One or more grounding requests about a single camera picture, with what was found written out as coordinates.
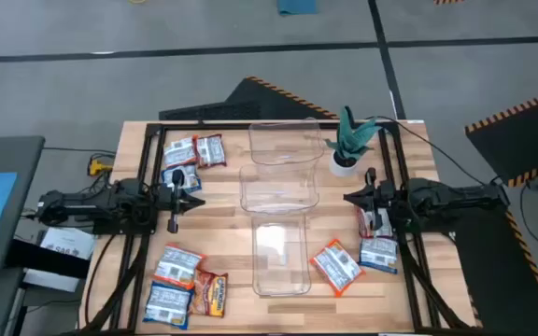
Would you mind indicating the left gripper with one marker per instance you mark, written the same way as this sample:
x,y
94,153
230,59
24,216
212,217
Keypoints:
x,y
173,203

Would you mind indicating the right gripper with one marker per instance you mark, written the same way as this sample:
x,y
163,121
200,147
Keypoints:
x,y
381,198

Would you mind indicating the orange Maruchan ramen pack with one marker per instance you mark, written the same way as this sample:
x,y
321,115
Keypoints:
x,y
175,266
180,151
336,267

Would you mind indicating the yellow plug connector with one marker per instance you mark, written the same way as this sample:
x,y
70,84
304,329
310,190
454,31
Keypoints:
x,y
96,167

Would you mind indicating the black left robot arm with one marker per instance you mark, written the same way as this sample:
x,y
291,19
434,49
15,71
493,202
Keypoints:
x,y
87,205

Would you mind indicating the blue floor mat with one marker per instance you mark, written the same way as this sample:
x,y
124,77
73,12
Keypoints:
x,y
297,6

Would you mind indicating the black aluminium table frame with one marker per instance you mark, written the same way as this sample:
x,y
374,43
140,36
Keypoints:
x,y
203,125

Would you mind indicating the blue Maruchan ramen pack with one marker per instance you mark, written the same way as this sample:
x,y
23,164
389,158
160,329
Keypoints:
x,y
166,305
193,179
378,254

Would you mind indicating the red Maruchan ramen pack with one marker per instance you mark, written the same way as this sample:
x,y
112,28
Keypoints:
x,y
366,226
209,294
210,150

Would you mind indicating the black hazard-striped floor mat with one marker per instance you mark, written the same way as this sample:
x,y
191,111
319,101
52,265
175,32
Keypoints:
x,y
448,2
516,144
493,280
259,100

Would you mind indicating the white printed paper sheet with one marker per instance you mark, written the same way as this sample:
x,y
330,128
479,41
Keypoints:
x,y
68,242

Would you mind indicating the teal artificial plant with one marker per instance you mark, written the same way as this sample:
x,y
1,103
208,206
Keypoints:
x,y
353,135

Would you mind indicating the clear plastic bin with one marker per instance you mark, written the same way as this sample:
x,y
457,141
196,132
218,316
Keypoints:
x,y
285,144
278,191
280,261

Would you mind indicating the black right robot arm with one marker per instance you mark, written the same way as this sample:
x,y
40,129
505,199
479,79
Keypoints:
x,y
456,198

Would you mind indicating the white plant pot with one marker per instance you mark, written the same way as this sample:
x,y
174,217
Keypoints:
x,y
341,170

